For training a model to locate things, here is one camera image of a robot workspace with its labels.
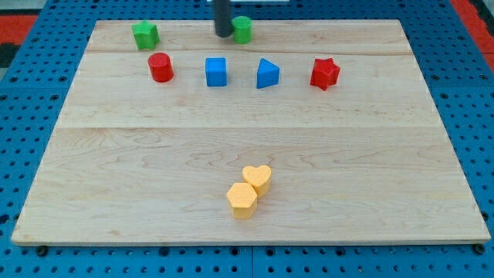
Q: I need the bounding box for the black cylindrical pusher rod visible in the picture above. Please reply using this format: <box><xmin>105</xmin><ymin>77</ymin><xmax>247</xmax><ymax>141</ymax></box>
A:
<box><xmin>212</xmin><ymin>0</ymin><xmax>233</xmax><ymax>38</ymax></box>

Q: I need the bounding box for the yellow hexagon block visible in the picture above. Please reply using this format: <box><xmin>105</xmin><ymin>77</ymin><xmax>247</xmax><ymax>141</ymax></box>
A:
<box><xmin>226</xmin><ymin>183</ymin><xmax>258</xmax><ymax>219</ymax></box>

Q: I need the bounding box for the red cylinder block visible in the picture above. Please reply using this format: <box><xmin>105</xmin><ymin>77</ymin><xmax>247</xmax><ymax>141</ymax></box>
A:
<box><xmin>147</xmin><ymin>53</ymin><xmax>174</xmax><ymax>83</ymax></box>

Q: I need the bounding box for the green cylinder block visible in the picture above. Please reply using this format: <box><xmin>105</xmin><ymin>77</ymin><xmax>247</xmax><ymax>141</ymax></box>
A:
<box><xmin>232</xmin><ymin>15</ymin><xmax>252</xmax><ymax>44</ymax></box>

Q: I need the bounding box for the blue triangle block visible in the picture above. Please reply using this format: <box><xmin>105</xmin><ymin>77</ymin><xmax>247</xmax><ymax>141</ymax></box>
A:
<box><xmin>256</xmin><ymin>58</ymin><xmax>280</xmax><ymax>89</ymax></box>

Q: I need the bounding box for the wooden board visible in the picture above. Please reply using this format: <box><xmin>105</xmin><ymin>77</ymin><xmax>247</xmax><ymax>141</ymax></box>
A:
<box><xmin>12</xmin><ymin>19</ymin><xmax>491</xmax><ymax>246</ymax></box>

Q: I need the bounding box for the yellow heart block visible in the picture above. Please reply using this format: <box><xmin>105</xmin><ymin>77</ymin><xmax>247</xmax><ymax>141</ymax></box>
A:
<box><xmin>242</xmin><ymin>165</ymin><xmax>272</xmax><ymax>198</ymax></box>

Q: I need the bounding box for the red star block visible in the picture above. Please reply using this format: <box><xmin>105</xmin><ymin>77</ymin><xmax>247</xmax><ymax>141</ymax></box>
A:
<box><xmin>310</xmin><ymin>58</ymin><xmax>340</xmax><ymax>91</ymax></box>

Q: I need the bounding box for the green star block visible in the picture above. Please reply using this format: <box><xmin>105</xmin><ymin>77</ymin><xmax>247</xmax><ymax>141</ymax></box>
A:
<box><xmin>131</xmin><ymin>20</ymin><xmax>160</xmax><ymax>50</ymax></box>

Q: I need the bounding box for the blue cube block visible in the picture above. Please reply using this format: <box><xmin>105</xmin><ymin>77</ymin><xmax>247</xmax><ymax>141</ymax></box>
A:
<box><xmin>205</xmin><ymin>57</ymin><xmax>228</xmax><ymax>86</ymax></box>

